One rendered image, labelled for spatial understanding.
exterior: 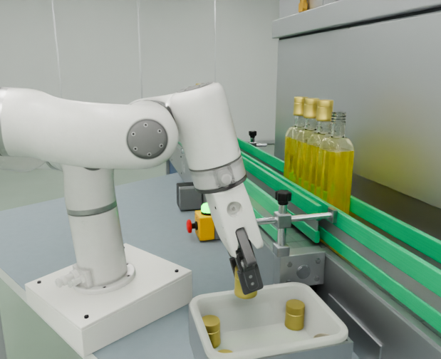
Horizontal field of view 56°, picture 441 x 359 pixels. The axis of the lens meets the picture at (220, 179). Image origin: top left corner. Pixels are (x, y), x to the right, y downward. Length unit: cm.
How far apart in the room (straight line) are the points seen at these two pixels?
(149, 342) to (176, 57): 610
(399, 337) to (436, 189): 29
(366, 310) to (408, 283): 10
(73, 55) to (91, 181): 590
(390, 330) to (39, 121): 57
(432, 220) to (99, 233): 64
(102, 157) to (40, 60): 623
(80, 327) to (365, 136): 72
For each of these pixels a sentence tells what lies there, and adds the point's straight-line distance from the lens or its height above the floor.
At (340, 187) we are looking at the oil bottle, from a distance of 88.
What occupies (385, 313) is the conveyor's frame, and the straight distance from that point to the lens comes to 71.
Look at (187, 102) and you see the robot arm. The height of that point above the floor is 118.
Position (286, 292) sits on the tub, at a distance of 79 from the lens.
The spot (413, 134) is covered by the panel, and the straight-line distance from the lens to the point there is 88.
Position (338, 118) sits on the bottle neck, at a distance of 86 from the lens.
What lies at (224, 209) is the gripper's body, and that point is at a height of 105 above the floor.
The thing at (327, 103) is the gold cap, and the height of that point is 116.
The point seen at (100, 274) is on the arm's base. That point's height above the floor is 84.
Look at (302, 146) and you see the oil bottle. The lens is 96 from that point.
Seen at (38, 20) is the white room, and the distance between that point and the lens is 672.
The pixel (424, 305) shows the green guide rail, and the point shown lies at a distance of 66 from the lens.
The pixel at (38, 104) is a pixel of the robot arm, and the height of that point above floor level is 118.
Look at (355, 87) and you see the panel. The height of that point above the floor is 118.
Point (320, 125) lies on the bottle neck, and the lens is 92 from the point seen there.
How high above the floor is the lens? 122
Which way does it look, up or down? 15 degrees down
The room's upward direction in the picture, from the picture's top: straight up
